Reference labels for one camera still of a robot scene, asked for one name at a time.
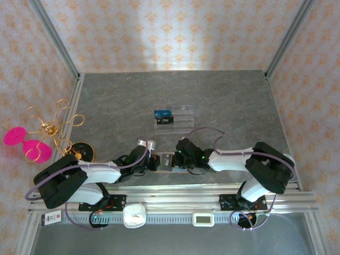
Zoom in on dark grey credit card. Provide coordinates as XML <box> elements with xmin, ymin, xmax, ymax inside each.
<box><xmin>158</xmin><ymin>153</ymin><xmax>175</xmax><ymax>172</ymax></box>

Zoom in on brown leather card holder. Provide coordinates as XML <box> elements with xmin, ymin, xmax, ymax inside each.
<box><xmin>154</xmin><ymin>151</ymin><xmax>189</xmax><ymax>175</ymax></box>

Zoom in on black credit card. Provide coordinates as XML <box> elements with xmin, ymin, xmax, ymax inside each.
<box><xmin>155</xmin><ymin>116</ymin><xmax>175</xmax><ymax>126</ymax></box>

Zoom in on clear acrylic card stand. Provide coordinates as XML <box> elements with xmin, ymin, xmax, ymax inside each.
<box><xmin>154</xmin><ymin>105</ymin><xmax>195</xmax><ymax>134</ymax></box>

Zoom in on white red label card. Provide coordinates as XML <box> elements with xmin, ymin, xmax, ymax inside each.
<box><xmin>41</xmin><ymin>209</ymin><xmax>63</xmax><ymax>226</ymax></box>

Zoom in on white analog clock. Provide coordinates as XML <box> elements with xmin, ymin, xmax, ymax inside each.
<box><xmin>122</xmin><ymin>202</ymin><xmax>147</xmax><ymax>228</ymax></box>

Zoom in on black round base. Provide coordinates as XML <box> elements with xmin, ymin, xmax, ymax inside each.
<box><xmin>63</xmin><ymin>142</ymin><xmax>95</xmax><ymax>163</ymax></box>

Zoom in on white digital timer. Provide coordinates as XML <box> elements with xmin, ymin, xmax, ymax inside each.
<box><xmin>192</xmin><ymin>212</ymin><xmax>215</xmax><ymax>227</ymax></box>

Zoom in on large pink fuzzy disc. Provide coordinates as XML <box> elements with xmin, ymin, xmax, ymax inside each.
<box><xmin>22</xmin><ymin>140</ymin><xmax>53</xmax><ymax>164</ymax></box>

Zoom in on small pink fuzzy disc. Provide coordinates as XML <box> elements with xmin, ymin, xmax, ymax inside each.
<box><xmin>4</xmin><ymin>126</ymin><xmax>27</xmax><ymax>147</ymax></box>

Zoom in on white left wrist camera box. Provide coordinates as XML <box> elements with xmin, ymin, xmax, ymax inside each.
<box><xmin>137</xmin><ymin>137</ymin><xmax>157</xmax><ymax>152</ymax></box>

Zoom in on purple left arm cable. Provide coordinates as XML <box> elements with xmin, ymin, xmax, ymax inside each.
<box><xmin>25</xmin><ymin>138</ymin><xmax>151</xmax><ymax>231</ymax></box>

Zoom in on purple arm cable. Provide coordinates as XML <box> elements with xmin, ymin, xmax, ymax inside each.
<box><xmin>183</xmin><ymin>127</ymin><xmax>295</xmax><ymax>232</ymax></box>
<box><xmin>25</xmin><ymin>138</ymin><xmax>151</xmax><ymax>231</ymax></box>

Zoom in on aluminium front rail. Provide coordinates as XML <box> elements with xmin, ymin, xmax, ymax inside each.
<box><xmin>28</xmin><ymin>182</ymin><xmax>318</xmax><ymax>213</ymax></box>

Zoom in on grey slotted cable duct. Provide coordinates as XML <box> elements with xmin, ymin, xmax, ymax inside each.
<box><xmin>61</xmin><ymin>214</ymin><xmax>257</xmax><ymax>224</ymax></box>

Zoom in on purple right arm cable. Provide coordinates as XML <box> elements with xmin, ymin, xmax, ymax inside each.
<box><xmin>183</xmin><ymin>127</ymin><xmax>295</xmax><ymax>232</ymax></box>

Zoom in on aluminium side rail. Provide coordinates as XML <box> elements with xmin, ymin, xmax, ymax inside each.
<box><xmin>49</xmin><ymin>73</ymin><xmax>86</xmax><ymax>160</ymax></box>

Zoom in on gold wire ornament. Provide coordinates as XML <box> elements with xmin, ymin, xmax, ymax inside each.
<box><xmin>25</xmin><ymin>99</ymin><xmax>86</xmax><ymax>163</ymax></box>

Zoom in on aluminium corner post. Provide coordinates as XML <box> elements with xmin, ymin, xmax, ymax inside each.
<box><xmin>28</xmin><ymin>0</ymin><xmax>82</xmax><ymax>80</ymax></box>
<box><xmin>264</xmin><ymin>0</ymin><xmax>318</xmax><ymax>80</ymax></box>

